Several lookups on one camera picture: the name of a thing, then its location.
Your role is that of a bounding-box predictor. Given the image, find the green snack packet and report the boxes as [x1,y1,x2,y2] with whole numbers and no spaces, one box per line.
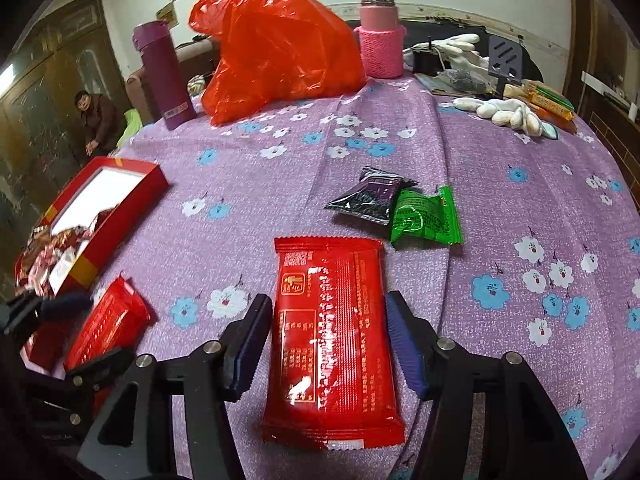
[390,186,463,248]

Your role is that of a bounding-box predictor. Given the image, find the pink bottle with knitted sleeve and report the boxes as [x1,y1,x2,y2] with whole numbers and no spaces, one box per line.
[353,0,406,79]

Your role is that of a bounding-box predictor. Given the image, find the white cotton gloves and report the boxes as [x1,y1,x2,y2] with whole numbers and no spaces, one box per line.
[430,34,491,68]
[452,97,546,136]

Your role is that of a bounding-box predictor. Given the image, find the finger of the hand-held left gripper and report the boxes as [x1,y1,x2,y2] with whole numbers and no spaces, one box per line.
[24,346,138,442]
[1,290,96,337]

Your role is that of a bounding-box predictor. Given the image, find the wooden side cabinet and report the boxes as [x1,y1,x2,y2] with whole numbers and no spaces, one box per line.
[570,0,640,201]

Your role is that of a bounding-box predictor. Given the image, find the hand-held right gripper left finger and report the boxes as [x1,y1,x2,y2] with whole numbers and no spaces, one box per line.
[76,293,274,480]

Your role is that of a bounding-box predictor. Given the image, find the small black box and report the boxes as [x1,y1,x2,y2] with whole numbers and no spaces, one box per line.
[411,45,441,73]

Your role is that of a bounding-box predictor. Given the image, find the black slotted stand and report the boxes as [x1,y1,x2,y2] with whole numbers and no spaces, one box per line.
[487,35,523,98]

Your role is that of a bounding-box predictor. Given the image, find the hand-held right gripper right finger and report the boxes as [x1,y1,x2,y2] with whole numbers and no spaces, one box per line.
[385,291,590,480]

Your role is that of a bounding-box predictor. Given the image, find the green cloth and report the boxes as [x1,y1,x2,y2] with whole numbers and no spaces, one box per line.
[119,109,143,148]

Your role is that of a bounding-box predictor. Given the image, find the purple floral tablecloth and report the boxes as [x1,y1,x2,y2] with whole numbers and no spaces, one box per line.
[90,72,640,480]

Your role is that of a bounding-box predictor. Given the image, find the pile of mixed snack packets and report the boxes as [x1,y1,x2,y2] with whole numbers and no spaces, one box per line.
[17,207,108,296]

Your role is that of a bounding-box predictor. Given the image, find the red gift box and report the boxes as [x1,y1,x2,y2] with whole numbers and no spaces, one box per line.
[14,157,169,371]

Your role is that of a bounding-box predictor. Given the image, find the dark wooden wardrobe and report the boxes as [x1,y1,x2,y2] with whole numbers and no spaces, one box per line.
[0,0,126,211]

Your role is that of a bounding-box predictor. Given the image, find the red plastic bag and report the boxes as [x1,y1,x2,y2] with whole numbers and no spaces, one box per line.
[188,0,368,127]

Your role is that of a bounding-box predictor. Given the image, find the purple thermos bottle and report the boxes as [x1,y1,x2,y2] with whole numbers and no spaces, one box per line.
[132,20,197,131]

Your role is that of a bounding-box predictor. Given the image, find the dark grey pouch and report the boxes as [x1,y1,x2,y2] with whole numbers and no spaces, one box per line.
[447,72,483,93]

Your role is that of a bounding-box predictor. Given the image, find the orange packets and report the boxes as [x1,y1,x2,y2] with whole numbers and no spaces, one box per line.
[520,80,577,133]

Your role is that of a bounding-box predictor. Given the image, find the dark purple snack packet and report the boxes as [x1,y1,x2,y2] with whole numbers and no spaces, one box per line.
[324,166,420,226]

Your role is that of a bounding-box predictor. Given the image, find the large red snack packet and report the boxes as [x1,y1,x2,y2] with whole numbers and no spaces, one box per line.
[260,236,406,451]
[64,276,157,371]

